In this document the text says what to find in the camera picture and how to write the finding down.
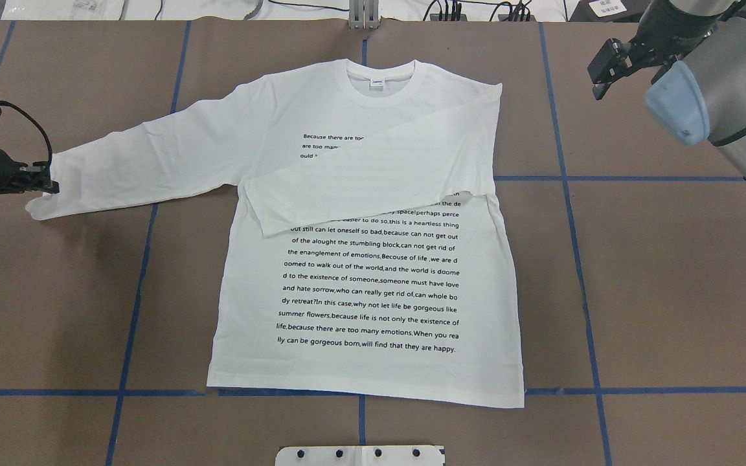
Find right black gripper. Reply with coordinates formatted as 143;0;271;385
588;36;678;100

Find black wrist camera cable left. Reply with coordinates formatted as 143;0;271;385
0;100;55;170

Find white long-sleeve printed shirt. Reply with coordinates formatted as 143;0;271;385
26;60;525;409

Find aluminium frame post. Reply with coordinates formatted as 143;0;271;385
348;0;381;30

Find white camera mast base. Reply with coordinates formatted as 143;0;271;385
275;445;446;465

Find black white label box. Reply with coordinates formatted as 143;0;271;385
569;0;651;23

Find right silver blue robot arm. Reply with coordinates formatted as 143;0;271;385
588;1;746;180

